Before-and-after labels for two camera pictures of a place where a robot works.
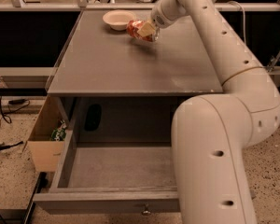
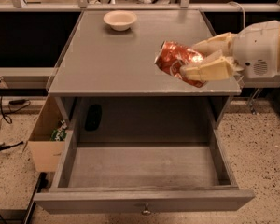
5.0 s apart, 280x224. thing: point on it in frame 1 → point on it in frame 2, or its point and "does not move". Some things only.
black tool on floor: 4,147 does not move
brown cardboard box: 46,154 does not move
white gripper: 159,17 → 257,49
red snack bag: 133,28 → 170,58
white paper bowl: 119,19 does not move
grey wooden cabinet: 120,91 does not move
